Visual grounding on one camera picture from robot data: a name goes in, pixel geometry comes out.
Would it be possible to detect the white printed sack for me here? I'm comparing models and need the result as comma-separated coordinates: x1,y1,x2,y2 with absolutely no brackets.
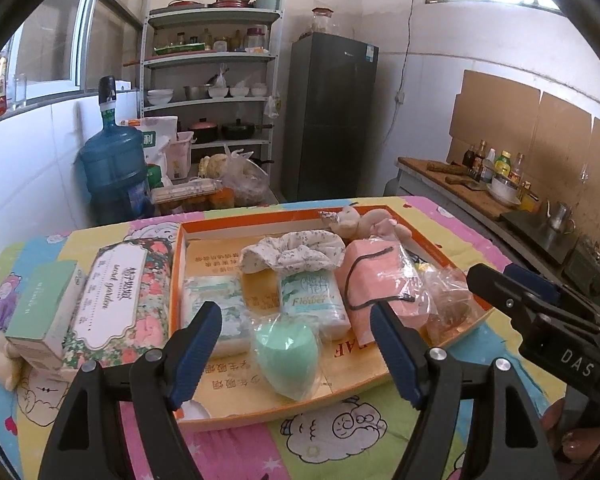
120,116,179,181

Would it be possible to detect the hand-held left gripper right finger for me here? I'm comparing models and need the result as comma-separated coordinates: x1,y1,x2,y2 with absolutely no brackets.
369,301,551,480

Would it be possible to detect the floral print tissue pack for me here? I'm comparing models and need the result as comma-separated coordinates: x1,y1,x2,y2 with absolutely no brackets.
181,275,253,358

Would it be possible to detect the clear zip bag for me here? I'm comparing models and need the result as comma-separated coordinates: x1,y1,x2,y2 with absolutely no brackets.
341,237,433,347

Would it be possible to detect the grey kitchen counter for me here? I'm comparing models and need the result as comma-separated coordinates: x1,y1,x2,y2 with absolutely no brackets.
396,156,600,306

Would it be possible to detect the floral fabric scrunchie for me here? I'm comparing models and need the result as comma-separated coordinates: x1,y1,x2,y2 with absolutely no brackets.
240,229,347,277

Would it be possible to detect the white ceramic bowl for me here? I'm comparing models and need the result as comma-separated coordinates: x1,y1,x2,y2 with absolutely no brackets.
487,180,522,206

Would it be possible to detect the blue water jug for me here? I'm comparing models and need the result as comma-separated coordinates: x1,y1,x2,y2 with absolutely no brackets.
78,122,153,226

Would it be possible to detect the row of condiment jars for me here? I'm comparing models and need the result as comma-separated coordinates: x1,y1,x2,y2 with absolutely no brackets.
167,25,271,54

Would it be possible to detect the plastic bag of food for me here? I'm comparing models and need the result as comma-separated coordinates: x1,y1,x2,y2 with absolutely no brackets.
200,145,271,206

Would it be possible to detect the black induction cooktop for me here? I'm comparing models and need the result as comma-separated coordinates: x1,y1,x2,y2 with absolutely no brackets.
500,207,588,266

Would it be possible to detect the white soft pad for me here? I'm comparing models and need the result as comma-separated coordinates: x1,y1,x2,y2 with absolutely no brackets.
177,399,212,422

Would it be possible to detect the glass jar with red lid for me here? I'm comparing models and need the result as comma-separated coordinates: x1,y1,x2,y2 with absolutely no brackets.
310,7,333,36

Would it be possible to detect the black water pump dispenser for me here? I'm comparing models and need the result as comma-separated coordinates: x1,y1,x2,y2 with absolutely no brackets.
97,76,118,126

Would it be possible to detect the cream plush toy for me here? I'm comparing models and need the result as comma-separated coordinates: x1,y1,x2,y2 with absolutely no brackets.
0,332,23,392

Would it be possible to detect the orange-rimmed cardboard tray box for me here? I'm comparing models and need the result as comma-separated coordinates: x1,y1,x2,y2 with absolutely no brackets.
169,205,496,433

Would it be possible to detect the white green tissue pack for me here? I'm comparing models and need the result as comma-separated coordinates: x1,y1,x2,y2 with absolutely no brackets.
279,269,352,343

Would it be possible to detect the brown cardboard wall panel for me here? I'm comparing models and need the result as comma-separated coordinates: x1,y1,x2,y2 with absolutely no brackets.
447,70,542,166
532,91,593,196

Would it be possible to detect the dark grey refrigerator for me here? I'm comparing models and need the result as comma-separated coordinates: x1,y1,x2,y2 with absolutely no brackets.
282,31,380,203

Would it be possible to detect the red-lidded black pot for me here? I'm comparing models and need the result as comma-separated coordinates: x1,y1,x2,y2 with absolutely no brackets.
189,119,220,143

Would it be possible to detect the white metal shelf rack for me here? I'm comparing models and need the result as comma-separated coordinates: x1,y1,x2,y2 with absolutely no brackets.
139,7,283,196

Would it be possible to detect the green shelf tray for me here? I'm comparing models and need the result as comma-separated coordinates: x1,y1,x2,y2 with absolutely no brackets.
153,44,206,56

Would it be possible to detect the pale green carton box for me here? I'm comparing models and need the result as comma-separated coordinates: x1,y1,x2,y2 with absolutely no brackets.
4,260,81,372

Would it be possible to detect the person's right hand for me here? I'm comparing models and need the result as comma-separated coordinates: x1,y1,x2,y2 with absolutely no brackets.
540,397,600,465

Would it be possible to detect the clear drinking glass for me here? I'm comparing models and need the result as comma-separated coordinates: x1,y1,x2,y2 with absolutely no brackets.
12,74,28,110

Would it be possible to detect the black gas stove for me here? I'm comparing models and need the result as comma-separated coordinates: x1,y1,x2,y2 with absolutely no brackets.
565,235,600,303

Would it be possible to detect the beige plush toy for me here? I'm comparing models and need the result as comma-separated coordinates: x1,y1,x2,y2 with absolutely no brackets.
320,204,413,242

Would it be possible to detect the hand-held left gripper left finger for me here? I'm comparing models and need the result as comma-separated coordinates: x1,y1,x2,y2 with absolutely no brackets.
44,301,224,480

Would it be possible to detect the black frying pan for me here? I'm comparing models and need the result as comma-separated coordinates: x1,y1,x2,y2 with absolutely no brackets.
222,119,274,141

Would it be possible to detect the wooden cutting board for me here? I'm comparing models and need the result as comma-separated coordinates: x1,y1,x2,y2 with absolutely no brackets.
399,157,521,218

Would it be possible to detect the wall power cable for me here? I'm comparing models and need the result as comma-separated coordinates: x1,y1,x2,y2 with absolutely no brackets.
401,0,427,96

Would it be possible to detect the white sliding window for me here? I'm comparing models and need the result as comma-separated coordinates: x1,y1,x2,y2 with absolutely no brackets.
5,0,148,106

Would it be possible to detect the metal kettle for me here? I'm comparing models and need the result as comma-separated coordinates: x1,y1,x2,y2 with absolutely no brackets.
547,200,576,233

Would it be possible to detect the green makeup sponge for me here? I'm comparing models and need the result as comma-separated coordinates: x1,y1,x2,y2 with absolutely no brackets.
251,321,325,402

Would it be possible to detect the clear crumpled plastic bag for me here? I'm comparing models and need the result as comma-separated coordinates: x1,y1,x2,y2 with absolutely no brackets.
415,260,487,343

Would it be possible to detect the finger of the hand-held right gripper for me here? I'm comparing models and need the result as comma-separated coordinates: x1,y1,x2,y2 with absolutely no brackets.
502,264,600,328
466,262,600,338

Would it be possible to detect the floral tissue box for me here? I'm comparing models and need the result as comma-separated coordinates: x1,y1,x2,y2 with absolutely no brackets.
61,239,175,377

